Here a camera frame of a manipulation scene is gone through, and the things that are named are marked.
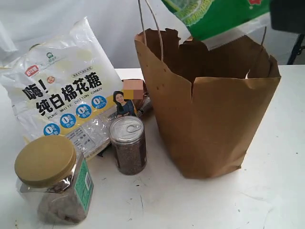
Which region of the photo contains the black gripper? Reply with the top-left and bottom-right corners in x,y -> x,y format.
269,0 -> 305,34

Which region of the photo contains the green snack bag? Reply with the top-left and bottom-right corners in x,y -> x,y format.
163,0 -> 270,41

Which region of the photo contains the brown paper bag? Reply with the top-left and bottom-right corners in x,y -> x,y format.
134,0 -> 281,180

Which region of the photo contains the white cotton candy bag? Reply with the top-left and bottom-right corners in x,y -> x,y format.
0,18 -> 137,159

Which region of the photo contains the black stand leg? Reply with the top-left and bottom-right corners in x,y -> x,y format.
287,34 -> 305,65

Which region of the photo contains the brown snack packet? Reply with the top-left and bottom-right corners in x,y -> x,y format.
133,92 -> 153,118

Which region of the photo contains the clear can with pull-tab lid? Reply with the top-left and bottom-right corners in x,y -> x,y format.
110,116 -> 147,175

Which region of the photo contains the white curtain cloth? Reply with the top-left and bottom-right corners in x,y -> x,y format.
0,22 -> 18,67

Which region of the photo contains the plastic jar with gold lid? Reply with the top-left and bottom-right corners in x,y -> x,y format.
14,135 -> 94,225

